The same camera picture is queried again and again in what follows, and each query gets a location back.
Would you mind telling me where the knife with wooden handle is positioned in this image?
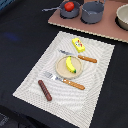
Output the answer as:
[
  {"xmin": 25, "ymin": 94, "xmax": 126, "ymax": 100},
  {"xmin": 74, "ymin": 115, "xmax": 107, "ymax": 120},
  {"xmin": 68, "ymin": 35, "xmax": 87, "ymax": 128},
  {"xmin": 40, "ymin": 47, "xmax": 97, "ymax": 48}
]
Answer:
[{"xmin": 58, "ymin": 50, "xmax": 97, "ymax": 63}]

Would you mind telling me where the red toy tomato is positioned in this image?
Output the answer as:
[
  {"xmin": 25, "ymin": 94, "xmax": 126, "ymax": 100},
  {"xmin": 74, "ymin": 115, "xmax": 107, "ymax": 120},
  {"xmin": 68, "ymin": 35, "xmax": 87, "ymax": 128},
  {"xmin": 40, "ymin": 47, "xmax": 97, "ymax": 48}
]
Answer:
[{"xmin": 64, "ymin": 2, "xmax": 74, "ymax": 12}]

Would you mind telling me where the fork with wooden handle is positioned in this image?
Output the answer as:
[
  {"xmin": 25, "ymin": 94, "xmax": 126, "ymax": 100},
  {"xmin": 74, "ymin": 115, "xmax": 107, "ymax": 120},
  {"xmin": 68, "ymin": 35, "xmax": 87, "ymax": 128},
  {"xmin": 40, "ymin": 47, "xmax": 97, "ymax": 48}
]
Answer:
[{"xmin": 44, "ymin": 71, "xmax": 85, "ymax": 90}]

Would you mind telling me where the round tan wooden plate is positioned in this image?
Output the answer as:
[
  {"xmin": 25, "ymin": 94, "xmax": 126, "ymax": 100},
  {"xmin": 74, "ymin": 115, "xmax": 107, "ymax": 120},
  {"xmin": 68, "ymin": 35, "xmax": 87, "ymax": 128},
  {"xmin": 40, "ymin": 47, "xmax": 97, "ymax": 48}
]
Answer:
[{"xmin": 55, "ymin": 56, "xmax": 83, "ymax": 79}]

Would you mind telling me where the white woven placemat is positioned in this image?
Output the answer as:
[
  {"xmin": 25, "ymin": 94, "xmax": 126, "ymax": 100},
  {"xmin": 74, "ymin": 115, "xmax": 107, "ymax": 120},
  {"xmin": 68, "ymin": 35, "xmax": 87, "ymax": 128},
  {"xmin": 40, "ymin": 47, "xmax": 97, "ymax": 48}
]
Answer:
[{"xmin": 13, "ymin": 31, "xmax": 114, "ymax": 128}]

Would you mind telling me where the grey pot with long handle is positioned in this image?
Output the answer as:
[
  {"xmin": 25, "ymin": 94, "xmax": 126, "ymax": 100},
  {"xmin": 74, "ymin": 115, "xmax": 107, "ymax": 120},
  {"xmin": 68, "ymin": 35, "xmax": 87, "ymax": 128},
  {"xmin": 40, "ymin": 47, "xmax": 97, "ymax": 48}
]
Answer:
[{"xmin": 41, "ymin": 0, "xmax": 82, "ymax": 20}]

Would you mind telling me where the brown toy sausage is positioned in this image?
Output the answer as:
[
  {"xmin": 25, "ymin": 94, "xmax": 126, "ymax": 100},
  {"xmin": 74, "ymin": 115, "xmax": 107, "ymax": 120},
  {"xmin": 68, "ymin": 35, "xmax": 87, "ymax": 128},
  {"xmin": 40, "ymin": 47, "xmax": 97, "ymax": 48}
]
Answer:
[{"xmin": 38, "ymin": 80, "xmax": 52, "ymax": 101}]

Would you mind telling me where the brown wooden board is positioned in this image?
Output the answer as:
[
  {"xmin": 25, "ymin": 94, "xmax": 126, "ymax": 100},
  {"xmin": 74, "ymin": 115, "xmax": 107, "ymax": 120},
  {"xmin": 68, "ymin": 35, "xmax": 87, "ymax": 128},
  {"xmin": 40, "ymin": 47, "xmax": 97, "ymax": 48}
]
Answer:
[{"xmin": 48, "ymin": 0, "xmax": 128, "ymax": 43}]

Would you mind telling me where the yellow toy banana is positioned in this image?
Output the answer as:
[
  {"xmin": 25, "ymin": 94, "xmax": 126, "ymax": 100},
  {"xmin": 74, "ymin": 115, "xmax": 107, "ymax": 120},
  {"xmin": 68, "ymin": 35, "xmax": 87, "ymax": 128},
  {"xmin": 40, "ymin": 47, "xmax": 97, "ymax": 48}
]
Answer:
[{"xmin": 66, "ymin": 56, "xmax": 76, "ymax": 73}]

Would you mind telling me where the beige bowl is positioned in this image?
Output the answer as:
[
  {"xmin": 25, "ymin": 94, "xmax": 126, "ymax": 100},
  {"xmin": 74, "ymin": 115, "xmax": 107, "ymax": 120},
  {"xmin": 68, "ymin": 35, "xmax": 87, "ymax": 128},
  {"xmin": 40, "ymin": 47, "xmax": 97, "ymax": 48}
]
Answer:
[{"xmin": 116, "ymin": 4, "xmax": 128, "ymax": 30}]

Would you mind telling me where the yellow butter box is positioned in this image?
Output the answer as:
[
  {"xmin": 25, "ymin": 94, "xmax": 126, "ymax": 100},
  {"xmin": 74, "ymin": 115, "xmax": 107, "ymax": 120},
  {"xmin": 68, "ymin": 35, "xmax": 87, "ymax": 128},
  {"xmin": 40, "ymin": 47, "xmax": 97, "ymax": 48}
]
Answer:
[{"xmin": 72, "ymin": 38, "xmax": 85, "ymax": 53}]

